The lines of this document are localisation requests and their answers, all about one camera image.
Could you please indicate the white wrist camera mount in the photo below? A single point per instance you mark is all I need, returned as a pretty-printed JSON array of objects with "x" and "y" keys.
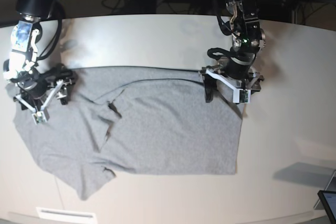
[
  {"x": 39, "y": 109},
  {"x": 241, "y": 94}
]

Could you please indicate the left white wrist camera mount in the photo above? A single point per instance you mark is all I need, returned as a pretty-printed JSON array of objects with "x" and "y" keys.
[{"x": 241, "y": 94}]

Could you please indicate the white flat label strip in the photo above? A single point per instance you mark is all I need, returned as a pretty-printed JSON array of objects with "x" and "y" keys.
[{"x": 43, "y": 210}]

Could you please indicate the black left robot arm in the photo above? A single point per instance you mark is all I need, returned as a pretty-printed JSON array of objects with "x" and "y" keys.
[{"x": 239, "y": 20}]

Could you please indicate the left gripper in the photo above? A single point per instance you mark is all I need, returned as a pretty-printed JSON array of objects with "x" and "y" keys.
[{"x": 235, "y": 67}]

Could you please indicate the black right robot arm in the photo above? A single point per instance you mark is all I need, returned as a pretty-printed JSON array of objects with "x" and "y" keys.
[{"x": 24, "y": 57}]

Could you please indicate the grey T-shirt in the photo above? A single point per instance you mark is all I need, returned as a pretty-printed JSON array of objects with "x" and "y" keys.
[{"x": 134, "y": 120}]

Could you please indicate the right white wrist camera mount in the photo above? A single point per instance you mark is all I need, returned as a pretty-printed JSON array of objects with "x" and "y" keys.
[{"x": 39, "y": 109}]

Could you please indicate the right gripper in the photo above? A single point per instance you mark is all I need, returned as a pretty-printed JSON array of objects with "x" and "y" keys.
[{"x": 35, "y": 86}]

